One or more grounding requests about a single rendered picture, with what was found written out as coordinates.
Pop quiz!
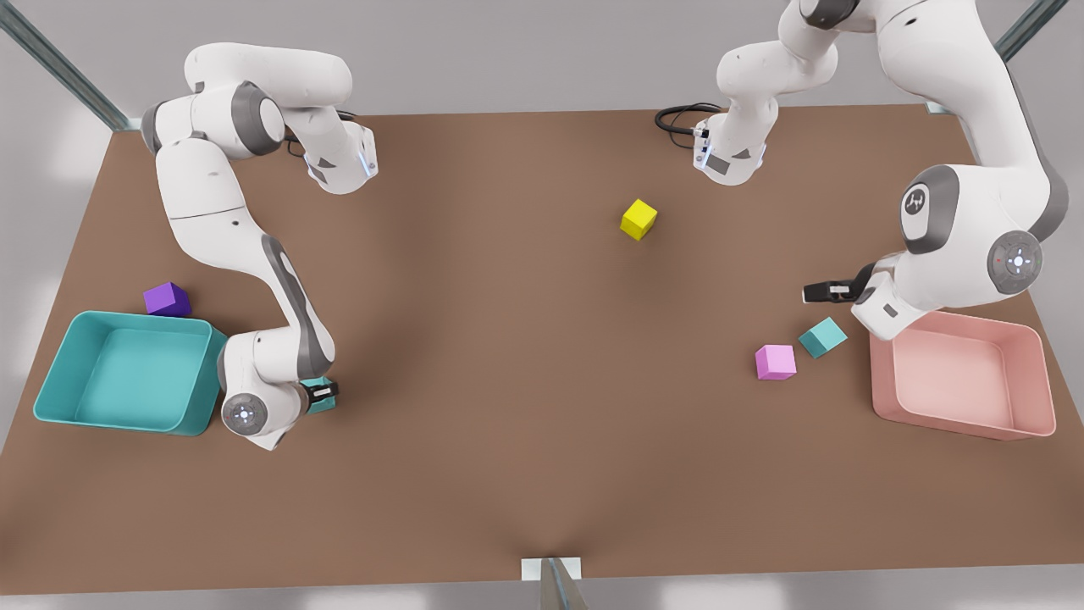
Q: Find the pink plastic tray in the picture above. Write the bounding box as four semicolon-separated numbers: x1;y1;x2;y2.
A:
870;309;1058;442

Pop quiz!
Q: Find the silver frame post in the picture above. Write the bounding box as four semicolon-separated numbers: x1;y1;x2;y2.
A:
925;0;1070;114
520;557;589;610
0;0;141;132

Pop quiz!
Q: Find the black cable loop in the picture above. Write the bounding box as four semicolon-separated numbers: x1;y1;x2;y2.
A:
655;103;726;153
283;110;360;158

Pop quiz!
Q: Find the yellow cube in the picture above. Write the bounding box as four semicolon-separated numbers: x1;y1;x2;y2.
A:
620;198;659;242

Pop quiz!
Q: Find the pink cube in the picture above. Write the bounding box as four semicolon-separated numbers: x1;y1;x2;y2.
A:
755;344;798;381

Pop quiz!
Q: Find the teal blue cube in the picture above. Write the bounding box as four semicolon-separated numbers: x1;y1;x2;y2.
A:
298;377;337;416
798;317;849;359

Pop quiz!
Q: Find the purple cube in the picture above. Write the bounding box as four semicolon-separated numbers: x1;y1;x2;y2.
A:
142;281;192;319

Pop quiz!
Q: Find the teal plastic tray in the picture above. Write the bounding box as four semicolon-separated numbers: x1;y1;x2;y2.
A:
33;310;230;438

